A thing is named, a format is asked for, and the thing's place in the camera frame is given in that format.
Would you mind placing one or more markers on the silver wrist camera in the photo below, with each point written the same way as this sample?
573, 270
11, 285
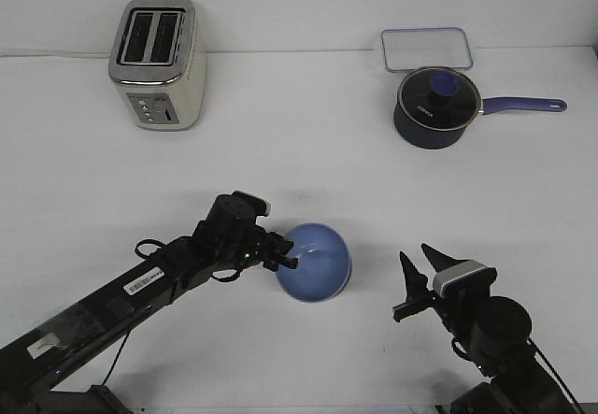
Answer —
457, 275
261, 207

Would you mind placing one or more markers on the blue bowl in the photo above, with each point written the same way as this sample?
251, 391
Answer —
324, 263

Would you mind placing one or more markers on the silver two-slot toaster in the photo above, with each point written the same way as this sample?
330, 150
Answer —
158, 65

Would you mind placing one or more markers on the glass pot lid blue knob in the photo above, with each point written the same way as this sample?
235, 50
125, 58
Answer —
439, 98

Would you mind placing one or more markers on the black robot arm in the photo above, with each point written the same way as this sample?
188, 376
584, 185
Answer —
490, 331
34, 364

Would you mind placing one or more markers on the clear blue-rimmed container lid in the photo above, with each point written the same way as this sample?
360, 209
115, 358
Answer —
407, 49

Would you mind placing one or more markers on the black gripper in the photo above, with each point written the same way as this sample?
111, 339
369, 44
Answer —
419, 298
229, 231

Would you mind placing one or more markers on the dark blue saucepan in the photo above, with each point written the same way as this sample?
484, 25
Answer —
427, 129

